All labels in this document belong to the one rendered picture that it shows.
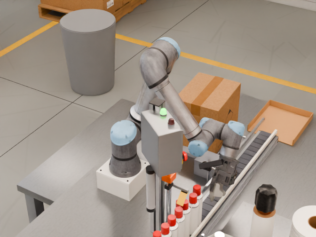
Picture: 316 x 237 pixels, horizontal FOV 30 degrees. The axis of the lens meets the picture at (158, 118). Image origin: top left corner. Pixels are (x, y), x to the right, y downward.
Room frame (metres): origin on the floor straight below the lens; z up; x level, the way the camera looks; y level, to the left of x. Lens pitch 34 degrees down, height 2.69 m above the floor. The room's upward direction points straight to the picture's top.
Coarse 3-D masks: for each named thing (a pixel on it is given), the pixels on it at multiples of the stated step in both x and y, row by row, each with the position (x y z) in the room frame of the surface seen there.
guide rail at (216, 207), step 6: (276, 132) 2.48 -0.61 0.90; (270, 138) 2.41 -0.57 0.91; (264, 144) 2.35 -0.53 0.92; (258, 156) 2.28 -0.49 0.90; (252, 162) 2.22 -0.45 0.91; (246, 168) 2.17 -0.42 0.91; (240, 174) 2.12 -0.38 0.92; (234, 186) 2.05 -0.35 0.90; (228, 192) 2.00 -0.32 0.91; (222, 198) 1.96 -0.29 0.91; (216, 204) 1.92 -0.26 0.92; (210, 216) 1.85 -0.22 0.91; (204, 222) 1.81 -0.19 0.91; (198, 228) 1.77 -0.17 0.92; (192, 234) 1.74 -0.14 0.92
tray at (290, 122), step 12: (264, 108) 2.77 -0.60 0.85; (276, 108) 2.81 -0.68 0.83; (288, 108) 2.78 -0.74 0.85; (252, 120) 2.63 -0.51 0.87; (264, 120) 2.68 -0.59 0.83; (276, 120) 2.68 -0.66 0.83; (288, 120) 2.68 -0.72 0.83; (300, 120) 2.68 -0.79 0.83; (288, 132) 2.57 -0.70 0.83; (300, 132) 2.54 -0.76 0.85; (288, 144) 2.47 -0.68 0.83
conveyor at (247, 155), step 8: (256, 136) 2.47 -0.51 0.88; (264, 136) 2.47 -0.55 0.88; (256, 144) 2.40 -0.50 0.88; (248, 152) 2.34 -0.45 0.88; (256, 152) 2.34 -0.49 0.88; (240, 160) 2.27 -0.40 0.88; (248, 160) 2.27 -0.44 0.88; (256, 160) 2.27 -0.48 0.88; (240, 168) 2.21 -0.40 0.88; (208, 200) 1.98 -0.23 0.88; (216, 200) 1.98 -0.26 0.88; (224, 200) 1.98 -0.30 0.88; (208, 208) 1.93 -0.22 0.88; (200, 232) 1.78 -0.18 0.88
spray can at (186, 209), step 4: (188, 200) 1.76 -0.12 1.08; (184, 204) 1.74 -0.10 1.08; (188, 204) 1.75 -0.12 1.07; (184, 208) 1.74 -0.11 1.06; (188, 208) 1.75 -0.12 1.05; (184, 212) 1.73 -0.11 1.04; (188, 212) 1.74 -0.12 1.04; (188, 216) 1.73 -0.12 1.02; (188, 220) 1.74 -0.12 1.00; (188, 224) 1.74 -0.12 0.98; (188, 228) 1.74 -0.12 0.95; (184, 232) 1.73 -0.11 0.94; (188, 232) 1.74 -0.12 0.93; (184, 236) 1.73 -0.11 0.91; (188, 236) 1.74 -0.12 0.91
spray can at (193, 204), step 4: (192, 192) 1.81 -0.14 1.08; (192, 196) 1.78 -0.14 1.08; (196, 196) 1.78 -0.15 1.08; (192, 200) 1.78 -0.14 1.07; (196, 200) 1.78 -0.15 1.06; (192, 204) 1.78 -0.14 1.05; (196, 204) 1.78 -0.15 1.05; (192, 208) 1.77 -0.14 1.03; (196, 208) 1.77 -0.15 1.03; (192, 212) 1.77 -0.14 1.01; (196, 212) 1.77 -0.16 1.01; (192, 216) 1.77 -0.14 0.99; (196, 216) 1.77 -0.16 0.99; (192, 220) 1.77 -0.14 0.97; (196, 220) 1.77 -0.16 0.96; (192, 224) 1.77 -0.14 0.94; (196, 224) 1.77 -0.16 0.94; (192, 228) 1.77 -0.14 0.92; (196, 228) 1.77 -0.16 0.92; (192, 232) 1.77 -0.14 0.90
